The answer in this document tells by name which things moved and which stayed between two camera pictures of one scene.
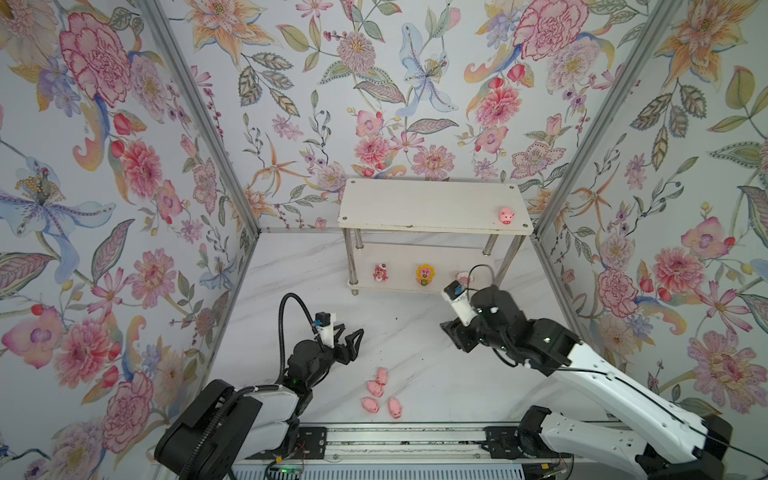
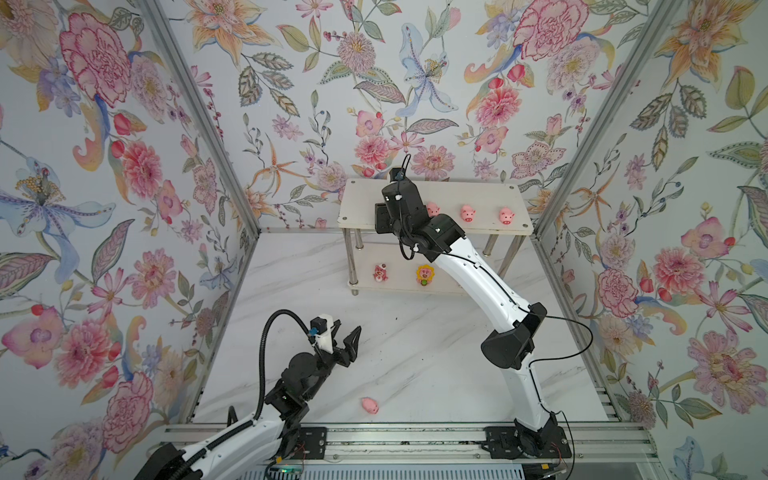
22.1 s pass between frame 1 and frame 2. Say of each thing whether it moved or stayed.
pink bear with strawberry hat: stayed
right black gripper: moved
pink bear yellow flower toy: stayed
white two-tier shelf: stayed
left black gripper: stayed
